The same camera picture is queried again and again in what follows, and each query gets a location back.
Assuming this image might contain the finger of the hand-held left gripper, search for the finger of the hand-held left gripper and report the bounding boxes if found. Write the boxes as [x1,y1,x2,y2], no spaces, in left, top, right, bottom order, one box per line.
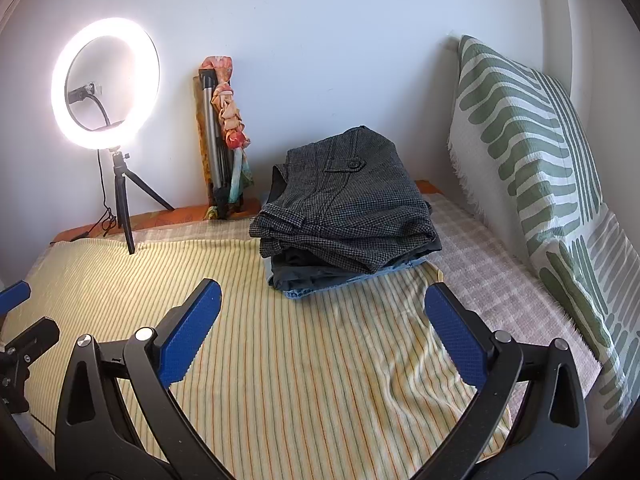
[0,281,32,311]
[0,316,61,361]

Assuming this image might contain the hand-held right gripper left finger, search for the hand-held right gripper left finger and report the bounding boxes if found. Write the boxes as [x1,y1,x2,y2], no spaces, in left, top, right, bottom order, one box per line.
[54,277,236,480]

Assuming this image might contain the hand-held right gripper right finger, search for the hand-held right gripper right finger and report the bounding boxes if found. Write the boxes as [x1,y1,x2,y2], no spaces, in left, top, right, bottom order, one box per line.
[410,282,591,480]

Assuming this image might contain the grey tweed pants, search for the grey tweed pants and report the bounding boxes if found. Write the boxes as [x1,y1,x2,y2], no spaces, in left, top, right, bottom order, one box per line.
[249,126,443,275]

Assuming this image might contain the yellow striped blanket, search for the yellow striped blanket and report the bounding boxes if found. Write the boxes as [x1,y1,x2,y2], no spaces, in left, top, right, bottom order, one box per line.
[0,232,511,480]

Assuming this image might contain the blue folded jeans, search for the blue folded jeans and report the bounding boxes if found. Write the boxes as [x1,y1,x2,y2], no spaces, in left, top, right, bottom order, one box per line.
[280,257,431,302]

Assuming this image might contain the grey folded garment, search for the grey folded garment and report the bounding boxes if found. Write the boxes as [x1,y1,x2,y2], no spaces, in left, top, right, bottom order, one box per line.
[267,260,401,291]

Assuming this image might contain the black folded garment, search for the black folded garment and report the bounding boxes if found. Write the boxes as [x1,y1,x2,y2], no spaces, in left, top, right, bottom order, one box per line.
[272,240,443,273]

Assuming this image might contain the small black tripod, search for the small black tripod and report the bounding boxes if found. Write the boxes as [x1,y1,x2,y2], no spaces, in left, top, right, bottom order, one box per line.
[97,146,176,256]

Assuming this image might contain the green patterned pillow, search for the green patterned pillow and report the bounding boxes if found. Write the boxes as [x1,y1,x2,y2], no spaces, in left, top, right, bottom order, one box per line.
[530,205,640,436]
[446,35,608,281]

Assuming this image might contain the folded silver tripod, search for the folded silver tripod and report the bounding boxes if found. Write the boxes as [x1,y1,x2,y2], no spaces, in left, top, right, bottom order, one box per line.
[199,71,241,221]

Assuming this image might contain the black ring light cable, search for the black ring light cable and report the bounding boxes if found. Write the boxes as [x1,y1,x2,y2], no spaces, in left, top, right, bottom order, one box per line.
[67,152,118,241]

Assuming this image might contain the white ring light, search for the white ring light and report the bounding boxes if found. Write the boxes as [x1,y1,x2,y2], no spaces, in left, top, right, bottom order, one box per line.
[50,17,162,151]

